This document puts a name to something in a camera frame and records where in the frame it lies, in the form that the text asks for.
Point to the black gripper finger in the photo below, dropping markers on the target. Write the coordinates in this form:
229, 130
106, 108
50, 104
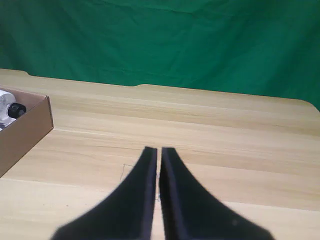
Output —
122, 207
200, 215

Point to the brown cardboard box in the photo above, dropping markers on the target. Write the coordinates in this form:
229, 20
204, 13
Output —
27, 130

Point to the white bottle black cap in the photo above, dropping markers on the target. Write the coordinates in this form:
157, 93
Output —
7, 105

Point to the green backdrop cloth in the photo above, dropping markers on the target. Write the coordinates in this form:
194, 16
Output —
160, 42

